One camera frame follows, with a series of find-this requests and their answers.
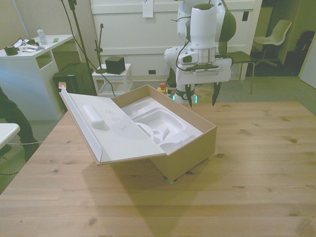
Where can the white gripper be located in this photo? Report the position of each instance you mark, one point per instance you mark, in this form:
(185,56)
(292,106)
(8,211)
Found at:
(223,70)

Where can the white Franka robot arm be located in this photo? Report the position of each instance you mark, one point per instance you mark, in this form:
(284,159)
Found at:
(202,27)

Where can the white moulded box insert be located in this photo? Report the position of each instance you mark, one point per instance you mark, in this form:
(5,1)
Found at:
(163,121)

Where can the brown cardboard box with lid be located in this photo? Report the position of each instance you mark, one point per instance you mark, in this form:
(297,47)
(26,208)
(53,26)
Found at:
(187,150)

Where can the black cube box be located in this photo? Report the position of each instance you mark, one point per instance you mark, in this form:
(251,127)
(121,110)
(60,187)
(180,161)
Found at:
(114,64)

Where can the red emergency stop button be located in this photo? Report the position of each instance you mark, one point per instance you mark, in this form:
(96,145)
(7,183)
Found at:
(163,87)

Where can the dark seat metal chair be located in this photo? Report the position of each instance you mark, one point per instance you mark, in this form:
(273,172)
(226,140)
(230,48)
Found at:
(240,57)

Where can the small white side table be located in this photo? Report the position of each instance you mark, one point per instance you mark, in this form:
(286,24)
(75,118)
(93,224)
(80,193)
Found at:
(123,76)

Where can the white swivel chair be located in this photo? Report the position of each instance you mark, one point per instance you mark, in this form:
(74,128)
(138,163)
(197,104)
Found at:
(274,34)

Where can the white paper sheet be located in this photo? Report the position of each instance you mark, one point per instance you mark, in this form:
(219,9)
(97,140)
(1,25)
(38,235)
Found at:
(147,8)

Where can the white board panel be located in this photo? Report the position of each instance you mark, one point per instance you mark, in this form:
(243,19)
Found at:
(309,69)

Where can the black short microphone stand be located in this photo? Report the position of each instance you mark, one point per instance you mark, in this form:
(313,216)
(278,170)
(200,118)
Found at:
(99,49)

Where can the dark backpack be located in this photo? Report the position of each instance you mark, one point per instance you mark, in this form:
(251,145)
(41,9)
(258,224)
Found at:
(304,44)

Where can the black suitcase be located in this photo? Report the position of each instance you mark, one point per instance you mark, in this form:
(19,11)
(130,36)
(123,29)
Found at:
(74,79)

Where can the black tall tripod stand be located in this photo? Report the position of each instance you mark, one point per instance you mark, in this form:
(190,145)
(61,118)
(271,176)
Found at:
(79,37)

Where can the green sticky note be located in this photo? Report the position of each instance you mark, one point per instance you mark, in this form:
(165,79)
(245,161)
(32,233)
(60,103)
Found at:
(56,39)

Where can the clear plastic bottle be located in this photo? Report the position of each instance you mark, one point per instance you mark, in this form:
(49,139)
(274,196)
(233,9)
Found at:
(42,35)

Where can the white desk cabinet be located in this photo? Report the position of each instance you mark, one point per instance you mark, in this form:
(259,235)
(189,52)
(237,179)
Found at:
(22,81)

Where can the white handheld device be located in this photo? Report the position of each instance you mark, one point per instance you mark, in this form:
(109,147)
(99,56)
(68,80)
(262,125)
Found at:
(27,48)

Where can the person leg dark trousers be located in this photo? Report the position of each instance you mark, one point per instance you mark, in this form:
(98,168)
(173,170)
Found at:
(17,121)

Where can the white rounded table edge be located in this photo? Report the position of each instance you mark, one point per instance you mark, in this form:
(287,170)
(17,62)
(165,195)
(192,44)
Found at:
(7,132)

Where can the black wall socket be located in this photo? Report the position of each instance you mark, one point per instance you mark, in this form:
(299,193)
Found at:
(152,72)

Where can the black wall plate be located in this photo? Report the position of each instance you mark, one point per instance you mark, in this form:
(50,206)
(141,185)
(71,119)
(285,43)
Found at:
(245,16)

